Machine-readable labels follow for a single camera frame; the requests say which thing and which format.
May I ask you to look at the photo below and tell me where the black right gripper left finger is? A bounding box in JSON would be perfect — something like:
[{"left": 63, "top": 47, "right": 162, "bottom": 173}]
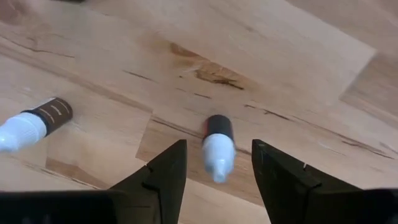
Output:
[{"left": 109, "top": 139, "right": 188, "bottom": 224}]

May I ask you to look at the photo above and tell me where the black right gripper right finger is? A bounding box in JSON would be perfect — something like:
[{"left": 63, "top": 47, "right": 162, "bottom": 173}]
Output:
[{"left": 251, "top": 139, "right": 368, "bottom": 224}]

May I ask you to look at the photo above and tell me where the small black dropper bottle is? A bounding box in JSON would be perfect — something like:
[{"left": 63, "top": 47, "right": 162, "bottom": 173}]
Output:
[{"left": 201, "top": 114, "right": 236, "bottom": 184}]

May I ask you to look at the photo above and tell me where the small brown label dropper bottle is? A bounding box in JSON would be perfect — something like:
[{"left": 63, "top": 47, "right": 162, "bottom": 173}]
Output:
[{"left": 0, "top": 97, "right": 73, "bottom": 154}]

